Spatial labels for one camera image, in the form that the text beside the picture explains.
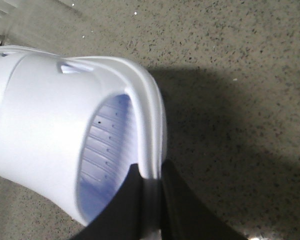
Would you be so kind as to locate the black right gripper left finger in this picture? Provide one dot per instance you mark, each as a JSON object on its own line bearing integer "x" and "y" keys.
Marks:
{"x": 121, "y": 219}

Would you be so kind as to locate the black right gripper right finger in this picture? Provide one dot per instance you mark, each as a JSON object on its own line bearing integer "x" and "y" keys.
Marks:
{"x": 184, "y": 216}

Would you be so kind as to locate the light blue slipper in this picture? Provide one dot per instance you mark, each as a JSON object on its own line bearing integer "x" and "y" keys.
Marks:
{"x": 70, "y": 128}
{"x": 10, "y": 56}

